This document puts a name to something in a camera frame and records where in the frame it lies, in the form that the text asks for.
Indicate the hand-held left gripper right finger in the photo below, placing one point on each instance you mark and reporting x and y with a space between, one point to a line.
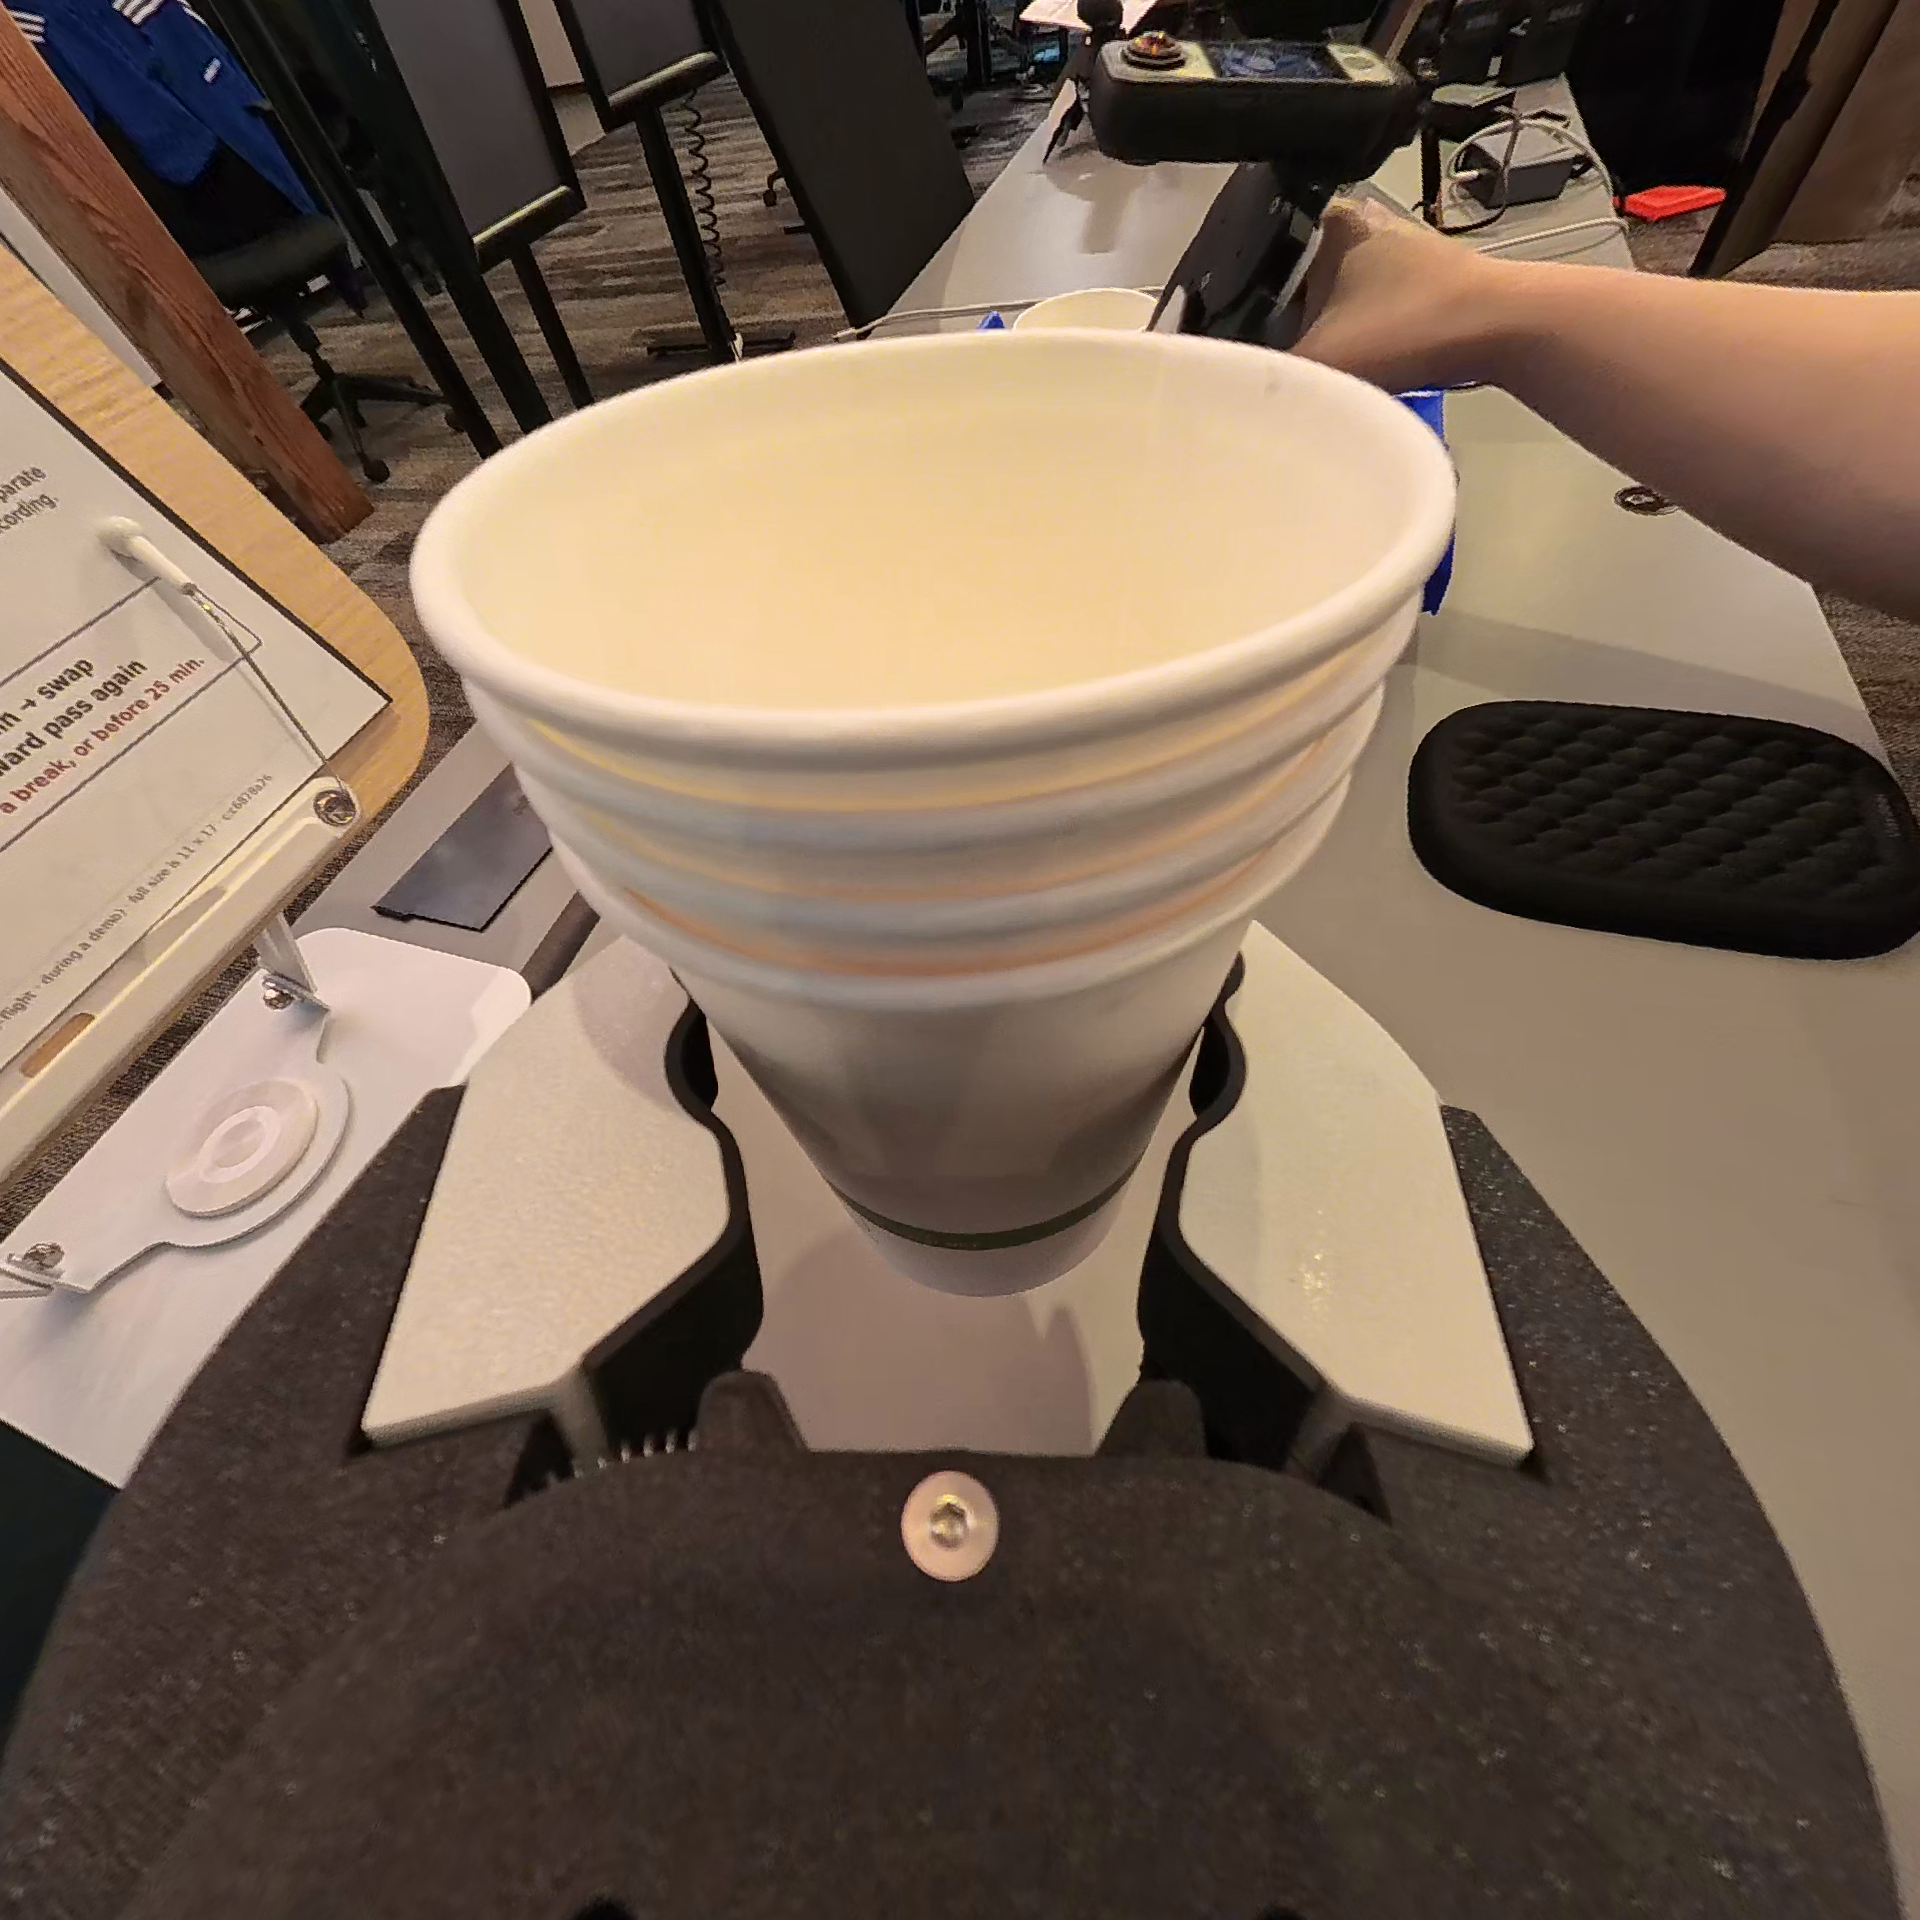
1350 1244

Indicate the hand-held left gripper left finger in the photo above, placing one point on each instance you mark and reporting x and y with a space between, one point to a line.
539 1244

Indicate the white paper cup green stripe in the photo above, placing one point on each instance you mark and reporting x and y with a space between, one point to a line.
902 525
974 1110
930 828
1089 311
930 915

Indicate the blue plastic bin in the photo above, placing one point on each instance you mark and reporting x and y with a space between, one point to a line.
1433 580

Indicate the person's right forearm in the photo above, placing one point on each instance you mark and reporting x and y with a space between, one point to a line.
1723 405

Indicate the person's right hand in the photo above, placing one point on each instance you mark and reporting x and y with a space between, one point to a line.
1394 300

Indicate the grey power adapter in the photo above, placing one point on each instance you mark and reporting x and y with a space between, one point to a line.
1515 173

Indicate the black desk strip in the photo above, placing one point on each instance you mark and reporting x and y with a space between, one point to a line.
464 863

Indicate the black high-back chair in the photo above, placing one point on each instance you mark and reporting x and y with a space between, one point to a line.
839 150

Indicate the small red object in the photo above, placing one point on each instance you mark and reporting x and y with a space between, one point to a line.
1673 200

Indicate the black quilted wrist pad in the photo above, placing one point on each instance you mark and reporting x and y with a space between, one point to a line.
1664 827

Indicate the round black desk button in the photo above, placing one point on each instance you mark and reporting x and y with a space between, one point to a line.
1647 500

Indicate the black framed board stand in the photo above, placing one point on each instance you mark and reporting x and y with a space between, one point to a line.
646 45
480 120

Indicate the tan jacket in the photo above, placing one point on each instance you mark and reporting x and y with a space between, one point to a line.
1860 107

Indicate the printed instruction sheet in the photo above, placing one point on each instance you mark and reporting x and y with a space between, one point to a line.
135 722

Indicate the black office chair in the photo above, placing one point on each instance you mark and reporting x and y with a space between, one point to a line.
284 270

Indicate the blue jacket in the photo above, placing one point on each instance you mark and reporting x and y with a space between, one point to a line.
164 90

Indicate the wooden post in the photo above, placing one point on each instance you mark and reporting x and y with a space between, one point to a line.
135 270

